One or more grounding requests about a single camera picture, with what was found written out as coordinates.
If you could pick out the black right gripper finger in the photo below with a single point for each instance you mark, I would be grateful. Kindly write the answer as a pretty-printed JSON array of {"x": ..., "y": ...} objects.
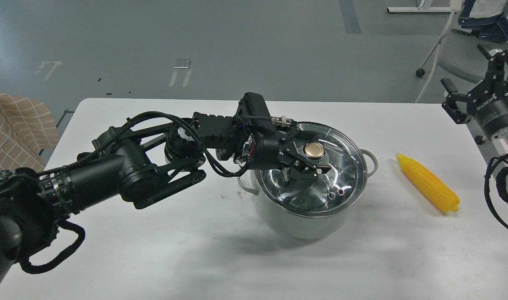
[
  {"x": 450, "y": 105},
  {"x": 497, "y": 68}
]

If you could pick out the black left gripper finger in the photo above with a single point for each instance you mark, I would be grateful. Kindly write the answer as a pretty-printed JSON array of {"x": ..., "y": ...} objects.
[
  {"x": 305, "y": 136},
  {"x": 301, "y": 175}
]

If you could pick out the yellow corn cob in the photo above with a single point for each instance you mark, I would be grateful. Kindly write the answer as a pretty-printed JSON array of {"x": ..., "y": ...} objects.
[{"x": 433, "y": 188}]

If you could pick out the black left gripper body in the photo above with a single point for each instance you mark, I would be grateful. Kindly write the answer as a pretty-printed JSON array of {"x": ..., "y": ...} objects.
[{"x": 275, "y": 150}]

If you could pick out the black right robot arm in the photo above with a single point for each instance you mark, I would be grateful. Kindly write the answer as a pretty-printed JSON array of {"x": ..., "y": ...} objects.
[{"x": 497, "y": 167}]

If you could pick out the glass pot lid gold knob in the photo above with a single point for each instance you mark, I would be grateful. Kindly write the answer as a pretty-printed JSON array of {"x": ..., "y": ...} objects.
[{"x": 333, "y": 192}]

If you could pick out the white rolling chair frame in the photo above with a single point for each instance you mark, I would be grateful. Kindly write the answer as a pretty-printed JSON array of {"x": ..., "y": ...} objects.
[{"x": 455, "y": 51}]

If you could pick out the blue denim clothing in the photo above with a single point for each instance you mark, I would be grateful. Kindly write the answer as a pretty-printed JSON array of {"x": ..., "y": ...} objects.
[{"x": 488, "y": 19}]

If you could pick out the grey steel cooking pot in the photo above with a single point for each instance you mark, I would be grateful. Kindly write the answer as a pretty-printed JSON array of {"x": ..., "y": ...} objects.
[{"x": 301, "y": 227}]

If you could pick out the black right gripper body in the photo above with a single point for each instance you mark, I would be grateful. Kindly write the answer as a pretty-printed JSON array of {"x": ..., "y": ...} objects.
[{"x": 488, "y": 107}]

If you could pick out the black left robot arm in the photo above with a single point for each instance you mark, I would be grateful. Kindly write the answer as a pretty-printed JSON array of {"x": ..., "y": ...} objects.
[{"x": 152, "y": 156}]

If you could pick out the beige checkered cloth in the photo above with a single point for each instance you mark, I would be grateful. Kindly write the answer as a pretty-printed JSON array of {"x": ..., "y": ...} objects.
[{"x": 26, "y": 127}]

